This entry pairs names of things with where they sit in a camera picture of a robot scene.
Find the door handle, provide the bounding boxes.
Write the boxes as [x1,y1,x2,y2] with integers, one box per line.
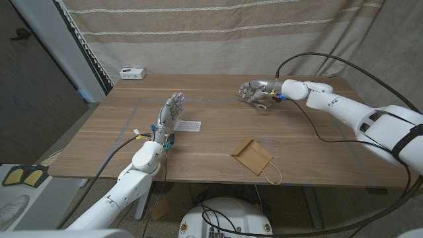
[9,28,33,42]

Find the white power strip box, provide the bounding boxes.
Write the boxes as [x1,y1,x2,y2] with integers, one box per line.
[119,67,147,81]

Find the white shoe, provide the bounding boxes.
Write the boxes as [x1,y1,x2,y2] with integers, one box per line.
[0,194,30,232]

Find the white table leg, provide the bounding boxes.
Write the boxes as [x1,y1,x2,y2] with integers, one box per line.
[134,188,151,221]

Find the grey backdrop cloth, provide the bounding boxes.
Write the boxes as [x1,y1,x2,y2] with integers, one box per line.
[317,0,423,148]

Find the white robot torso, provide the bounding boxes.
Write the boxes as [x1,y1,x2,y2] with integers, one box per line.
[178,197,274,238]

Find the dark textured door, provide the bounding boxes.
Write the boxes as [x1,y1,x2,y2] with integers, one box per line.
[0,0,89,165]

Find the small brown floor paper bag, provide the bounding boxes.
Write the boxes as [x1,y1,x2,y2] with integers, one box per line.
[150,197,173,221]

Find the thin black left wrist cable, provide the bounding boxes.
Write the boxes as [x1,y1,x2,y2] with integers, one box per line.
[141,149,169,238]

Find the grey table leg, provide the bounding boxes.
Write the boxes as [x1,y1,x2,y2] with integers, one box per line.
[303,185,324,229]

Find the black round floor fan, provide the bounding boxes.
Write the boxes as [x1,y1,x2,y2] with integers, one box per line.
[155,180,175,194]

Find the grey scissors with orange handles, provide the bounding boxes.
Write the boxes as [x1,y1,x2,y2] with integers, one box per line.
[235,94,272,112]

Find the beige striped curtain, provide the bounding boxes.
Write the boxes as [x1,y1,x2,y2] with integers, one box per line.
[61,0,386,86]

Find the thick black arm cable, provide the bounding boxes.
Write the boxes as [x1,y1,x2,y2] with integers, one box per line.
[201,52,423,238]
[56,133,153,229]

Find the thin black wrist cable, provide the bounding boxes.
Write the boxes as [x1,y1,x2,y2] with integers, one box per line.
[141,149,169,238]
[286,97,412,199]

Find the white printed receipt paper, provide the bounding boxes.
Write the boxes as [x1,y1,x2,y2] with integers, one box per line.
[173,118,202,133]

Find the black torso cable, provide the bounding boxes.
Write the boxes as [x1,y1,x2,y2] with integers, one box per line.
[201,204,239,238]

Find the white floor platform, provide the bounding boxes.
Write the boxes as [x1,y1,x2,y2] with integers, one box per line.
[0,164,89,232]

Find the brown paper bag with handles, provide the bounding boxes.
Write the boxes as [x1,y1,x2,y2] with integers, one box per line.
[230,138,284,185]

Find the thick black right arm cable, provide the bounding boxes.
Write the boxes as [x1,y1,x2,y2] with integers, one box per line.
[201,52,423,238]

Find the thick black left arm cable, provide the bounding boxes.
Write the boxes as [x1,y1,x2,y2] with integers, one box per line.
[56,133,153,229]

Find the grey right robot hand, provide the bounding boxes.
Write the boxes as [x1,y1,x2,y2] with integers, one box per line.
[238,79,284,104]

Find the white door frame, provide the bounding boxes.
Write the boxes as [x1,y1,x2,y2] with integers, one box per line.
[9,0,107,103]

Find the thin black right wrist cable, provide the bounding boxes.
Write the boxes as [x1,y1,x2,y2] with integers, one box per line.
[286,97,412,199]

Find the yellow black pad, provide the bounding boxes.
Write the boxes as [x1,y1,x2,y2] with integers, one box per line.
[1,165,26,188]
[22,165,50,188]

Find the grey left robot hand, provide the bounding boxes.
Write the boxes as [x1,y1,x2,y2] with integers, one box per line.
[150,92,186,151]

